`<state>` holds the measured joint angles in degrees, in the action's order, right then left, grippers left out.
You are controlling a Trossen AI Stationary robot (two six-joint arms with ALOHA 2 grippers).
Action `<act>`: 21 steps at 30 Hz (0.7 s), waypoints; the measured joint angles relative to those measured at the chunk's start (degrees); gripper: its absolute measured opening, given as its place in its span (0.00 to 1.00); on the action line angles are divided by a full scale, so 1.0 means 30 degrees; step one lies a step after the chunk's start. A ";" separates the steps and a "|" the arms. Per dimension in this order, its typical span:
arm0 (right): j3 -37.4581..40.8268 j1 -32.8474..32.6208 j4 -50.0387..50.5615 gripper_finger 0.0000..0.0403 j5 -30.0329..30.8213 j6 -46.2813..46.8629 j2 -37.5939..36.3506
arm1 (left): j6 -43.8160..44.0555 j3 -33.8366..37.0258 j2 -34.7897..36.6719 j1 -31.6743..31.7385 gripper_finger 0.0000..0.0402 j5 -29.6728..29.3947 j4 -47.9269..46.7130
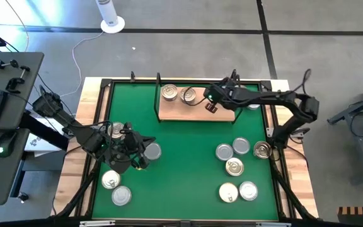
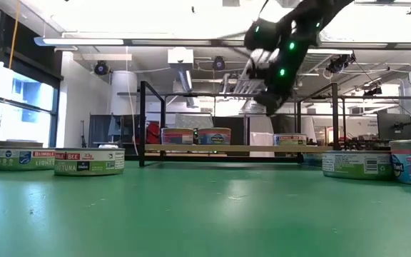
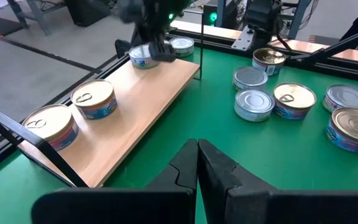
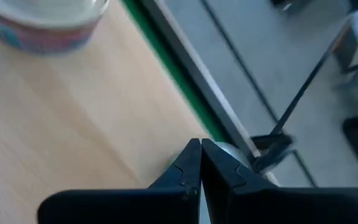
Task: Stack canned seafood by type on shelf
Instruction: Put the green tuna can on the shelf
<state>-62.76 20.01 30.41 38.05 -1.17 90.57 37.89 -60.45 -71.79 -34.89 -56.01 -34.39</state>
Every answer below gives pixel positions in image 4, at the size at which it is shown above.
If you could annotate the wooden shelf board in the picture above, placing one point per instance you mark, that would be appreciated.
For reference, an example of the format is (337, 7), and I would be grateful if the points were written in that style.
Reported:
(73, 124)

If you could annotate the green table mat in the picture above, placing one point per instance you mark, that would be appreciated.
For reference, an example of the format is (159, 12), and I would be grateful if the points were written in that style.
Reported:
(172, 62)

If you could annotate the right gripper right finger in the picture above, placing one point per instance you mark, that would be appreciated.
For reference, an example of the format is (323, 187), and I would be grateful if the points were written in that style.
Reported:
(275, 205)

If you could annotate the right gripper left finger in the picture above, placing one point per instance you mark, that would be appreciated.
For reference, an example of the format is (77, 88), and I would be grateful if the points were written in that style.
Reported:
(135, 205)

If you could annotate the blue salmon can gold lid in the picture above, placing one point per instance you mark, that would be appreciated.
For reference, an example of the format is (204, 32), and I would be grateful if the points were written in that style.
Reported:
(42, 34)

